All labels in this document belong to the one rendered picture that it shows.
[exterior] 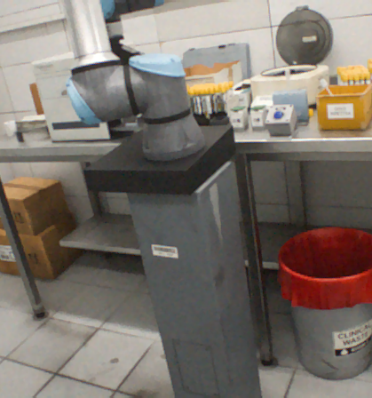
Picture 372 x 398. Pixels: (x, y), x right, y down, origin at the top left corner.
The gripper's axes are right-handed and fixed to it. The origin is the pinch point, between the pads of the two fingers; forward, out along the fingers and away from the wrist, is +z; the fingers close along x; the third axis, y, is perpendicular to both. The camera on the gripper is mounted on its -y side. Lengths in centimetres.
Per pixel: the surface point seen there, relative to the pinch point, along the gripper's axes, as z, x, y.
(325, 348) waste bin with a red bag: 86, 8, -61
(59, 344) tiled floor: 101, 18, 52
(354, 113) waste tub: 9, 1, -72
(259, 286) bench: 65, 6, -40
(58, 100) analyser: -2.0, 4.4, 28.0
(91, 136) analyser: 11.6, 4.4, 16.7
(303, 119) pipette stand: 12, -7, -55
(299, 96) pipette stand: 5, -7, -55
